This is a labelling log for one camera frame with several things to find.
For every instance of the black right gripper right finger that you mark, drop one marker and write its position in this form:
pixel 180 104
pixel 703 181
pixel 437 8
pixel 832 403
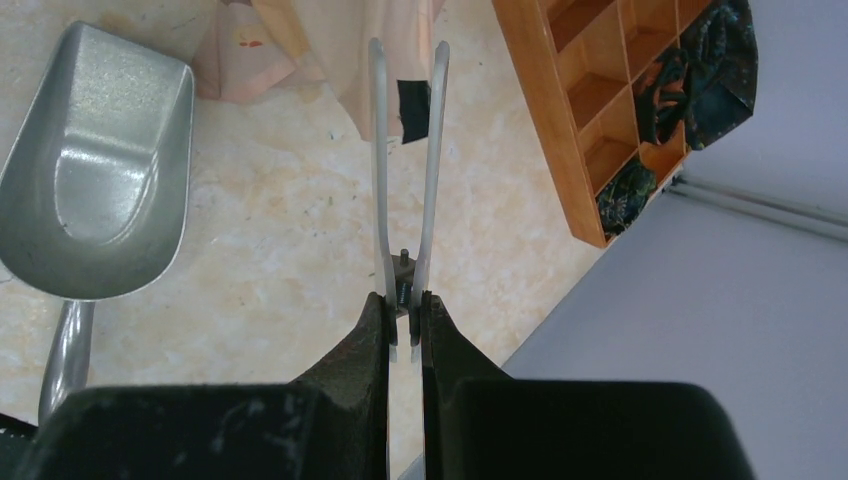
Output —
pixel 481 423

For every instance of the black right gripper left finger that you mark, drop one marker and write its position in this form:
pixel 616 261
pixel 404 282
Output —
pixel 331 422

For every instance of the grey bag sealing clip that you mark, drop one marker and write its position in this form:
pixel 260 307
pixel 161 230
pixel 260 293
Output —
pixel 402 278

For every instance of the grey metal litter scoop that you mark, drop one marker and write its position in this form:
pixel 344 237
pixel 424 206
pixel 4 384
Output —
pixel 94 194

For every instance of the pink cat litter bag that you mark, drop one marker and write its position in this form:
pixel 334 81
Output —
pixel 251 47

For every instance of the green black rolled tie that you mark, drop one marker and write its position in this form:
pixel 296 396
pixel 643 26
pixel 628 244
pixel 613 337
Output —
pixel 621 201

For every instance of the orange black rolled tie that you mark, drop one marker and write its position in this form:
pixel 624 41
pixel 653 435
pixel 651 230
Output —
pixel 662 96

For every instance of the orange wooden compartment organizer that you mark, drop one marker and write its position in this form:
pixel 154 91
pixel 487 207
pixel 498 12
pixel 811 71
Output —
pixel 577 63

